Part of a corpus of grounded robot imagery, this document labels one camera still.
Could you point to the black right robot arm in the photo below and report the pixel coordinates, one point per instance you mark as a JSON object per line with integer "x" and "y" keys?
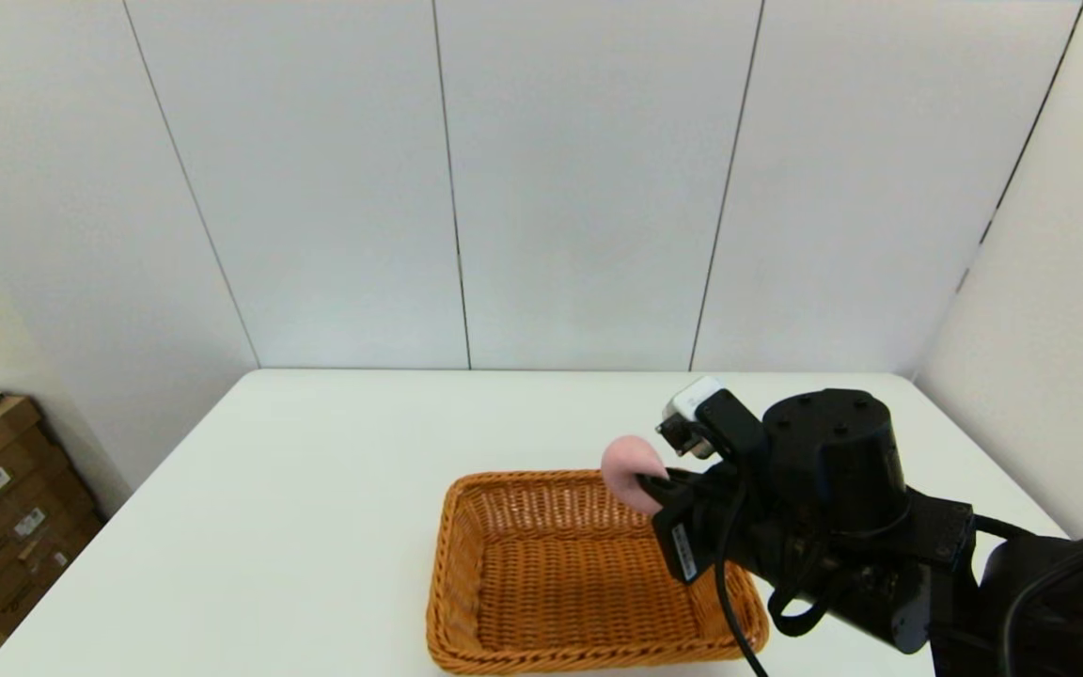
{"x": 833, "y": 470}

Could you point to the white-topped right wrist camera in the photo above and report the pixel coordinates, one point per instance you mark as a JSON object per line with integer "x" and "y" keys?
{"x": 706, "y": 409}

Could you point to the pink plush peach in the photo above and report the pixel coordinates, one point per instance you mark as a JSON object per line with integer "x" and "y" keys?
{"x": 626, "y": 461}

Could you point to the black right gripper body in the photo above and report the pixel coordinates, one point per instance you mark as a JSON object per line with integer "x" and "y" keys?
{"x": 706, "y": 527}

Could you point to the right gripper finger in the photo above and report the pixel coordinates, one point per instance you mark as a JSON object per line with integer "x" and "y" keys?
{"x": 666, "y": 489}

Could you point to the orange wicker basket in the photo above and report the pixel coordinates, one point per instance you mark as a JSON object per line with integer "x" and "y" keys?
{"x": 551, "y": 583}

